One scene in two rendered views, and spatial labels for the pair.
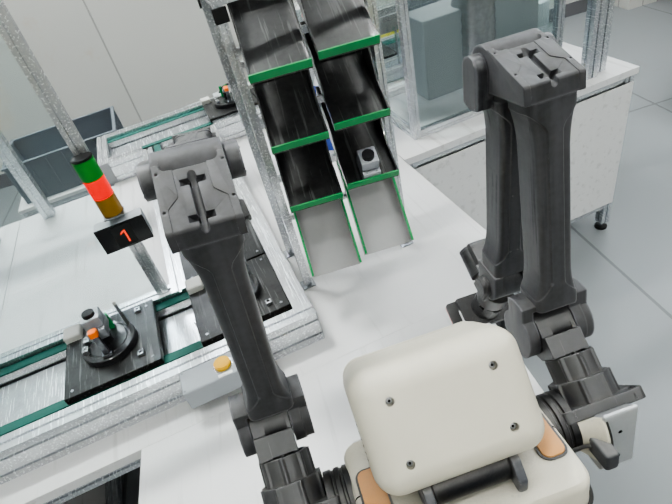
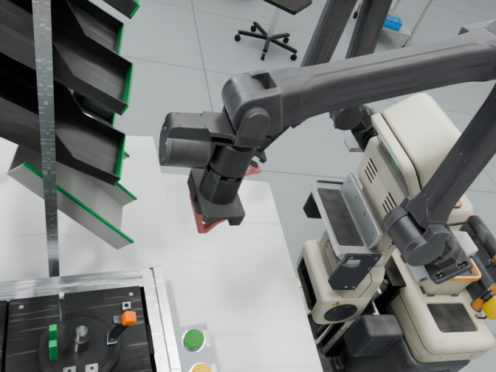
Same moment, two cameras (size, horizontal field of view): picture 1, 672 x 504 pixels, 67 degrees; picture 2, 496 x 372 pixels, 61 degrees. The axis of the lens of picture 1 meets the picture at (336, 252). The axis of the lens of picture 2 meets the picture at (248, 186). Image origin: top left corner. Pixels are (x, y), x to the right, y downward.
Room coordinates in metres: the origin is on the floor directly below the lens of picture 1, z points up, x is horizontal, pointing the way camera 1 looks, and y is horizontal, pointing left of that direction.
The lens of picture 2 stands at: (0.98, 0.65, 1.77)
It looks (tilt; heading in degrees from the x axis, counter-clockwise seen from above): 41 degrees down; 250
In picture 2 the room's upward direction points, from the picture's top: 22 degrees clockwise
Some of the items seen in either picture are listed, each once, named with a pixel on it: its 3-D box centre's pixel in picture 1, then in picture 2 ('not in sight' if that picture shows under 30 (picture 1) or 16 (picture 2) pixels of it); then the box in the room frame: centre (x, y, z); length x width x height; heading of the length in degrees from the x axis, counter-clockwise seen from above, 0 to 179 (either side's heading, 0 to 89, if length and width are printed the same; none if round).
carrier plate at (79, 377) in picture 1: (113, 347); not in sight; (0.96, 0.62, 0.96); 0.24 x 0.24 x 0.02; 13
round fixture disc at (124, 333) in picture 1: (109, 342); not in sight; (0.96, 0.62, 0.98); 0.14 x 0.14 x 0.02
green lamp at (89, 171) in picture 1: (87, 168); not in sight; (1.11, 0.50, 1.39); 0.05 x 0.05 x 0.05
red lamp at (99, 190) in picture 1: (98, 186); not in sight; (1.11, 0.50, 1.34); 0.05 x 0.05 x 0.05
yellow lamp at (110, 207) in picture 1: (108, 203); not in sight; (1.11, 0.50, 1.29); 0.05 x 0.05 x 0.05
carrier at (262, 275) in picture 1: (230, 282); (80, 339); (1.03, 0.29, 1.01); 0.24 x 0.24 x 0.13; 13
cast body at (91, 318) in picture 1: (93, 319); not in sight; (0.97, 0.62, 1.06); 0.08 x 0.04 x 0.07; 13
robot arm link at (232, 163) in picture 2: not in sight; (228, 150); (0.86, 0.20, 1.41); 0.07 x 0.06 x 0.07; 9
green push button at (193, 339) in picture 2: not in sight; (193, 340); (0.82, 0.26, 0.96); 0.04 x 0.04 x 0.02
